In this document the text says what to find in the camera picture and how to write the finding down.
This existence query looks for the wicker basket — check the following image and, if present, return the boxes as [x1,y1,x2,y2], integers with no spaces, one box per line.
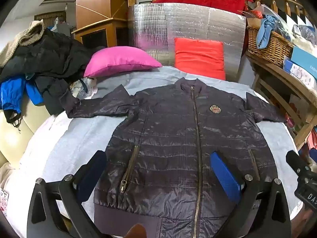
[247,25,294,67]

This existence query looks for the cream sofa cushion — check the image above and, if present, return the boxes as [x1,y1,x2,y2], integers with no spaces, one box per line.
[0,102,50,169]

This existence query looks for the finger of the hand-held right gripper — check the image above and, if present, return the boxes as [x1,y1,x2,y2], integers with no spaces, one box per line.
[286,151,310,176]

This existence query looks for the pink pillow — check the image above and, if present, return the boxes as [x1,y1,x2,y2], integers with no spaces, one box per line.
[84,47,162,78]

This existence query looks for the pile of dark clothes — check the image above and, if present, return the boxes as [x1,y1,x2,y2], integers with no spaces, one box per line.
[0,28,104,116]

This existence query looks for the beige fleece garment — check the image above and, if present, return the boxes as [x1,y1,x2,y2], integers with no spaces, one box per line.
[0,20,46,67]

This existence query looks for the red pillow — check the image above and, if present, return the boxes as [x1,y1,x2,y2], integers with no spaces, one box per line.
[174,38,226,80]

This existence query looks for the wooden shelf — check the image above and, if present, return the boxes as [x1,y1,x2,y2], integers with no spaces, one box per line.
[245,52,317,149]

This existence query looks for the wooden cabinet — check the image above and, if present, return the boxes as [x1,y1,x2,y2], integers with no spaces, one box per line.
[72,0,129,49]

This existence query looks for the blue jacket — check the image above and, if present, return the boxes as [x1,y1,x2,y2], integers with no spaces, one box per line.
[0,77,45,111]

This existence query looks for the light blue bed sheet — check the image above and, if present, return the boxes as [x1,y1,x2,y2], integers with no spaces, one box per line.
[15,66,305,238]

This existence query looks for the silver foil insulation mat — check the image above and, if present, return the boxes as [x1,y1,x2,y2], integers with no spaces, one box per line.
[127,3,247,83]

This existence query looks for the clear plastic bag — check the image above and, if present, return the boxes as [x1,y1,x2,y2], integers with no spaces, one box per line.
[71,77,97,98]

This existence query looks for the blue cardboard box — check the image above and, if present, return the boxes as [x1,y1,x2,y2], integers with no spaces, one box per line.
[282,46,317,80]

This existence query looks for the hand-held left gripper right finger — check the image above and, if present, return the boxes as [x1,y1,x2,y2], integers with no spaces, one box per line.
[210,151,291,238]

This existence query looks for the blue cloth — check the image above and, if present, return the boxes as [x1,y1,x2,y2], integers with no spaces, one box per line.
[256,15,285,49]

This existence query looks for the person's left hand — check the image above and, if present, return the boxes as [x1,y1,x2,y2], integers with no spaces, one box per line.
[124,223,147,238]

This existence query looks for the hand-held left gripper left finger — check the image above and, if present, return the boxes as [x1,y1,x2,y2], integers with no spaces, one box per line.
[27,150,112,238]

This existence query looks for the dark quilted zip jacket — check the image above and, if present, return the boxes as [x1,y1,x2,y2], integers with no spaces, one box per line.
[65,77,288,238]

